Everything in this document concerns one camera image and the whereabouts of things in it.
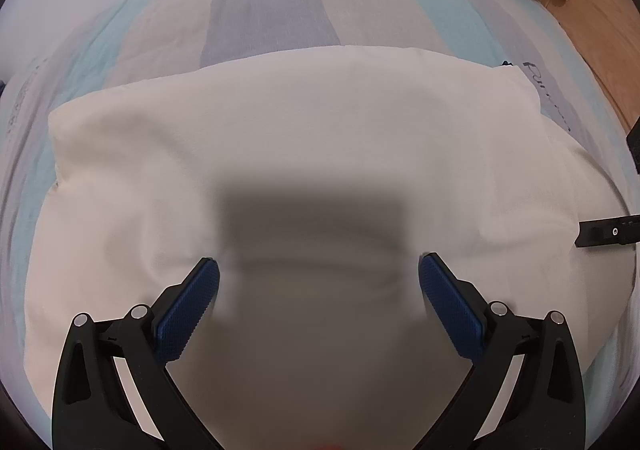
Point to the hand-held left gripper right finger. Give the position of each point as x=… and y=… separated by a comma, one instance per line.
x=450, y=307

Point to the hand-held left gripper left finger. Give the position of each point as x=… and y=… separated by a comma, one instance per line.
x=187, y=310

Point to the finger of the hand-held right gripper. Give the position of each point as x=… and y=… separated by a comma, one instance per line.
x=635, y=150
x=607, y=231

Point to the beige and black jacket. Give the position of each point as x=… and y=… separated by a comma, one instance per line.
x=300, y=130

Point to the striped pastel bedsheet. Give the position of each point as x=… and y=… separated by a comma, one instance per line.
x=270, y=5

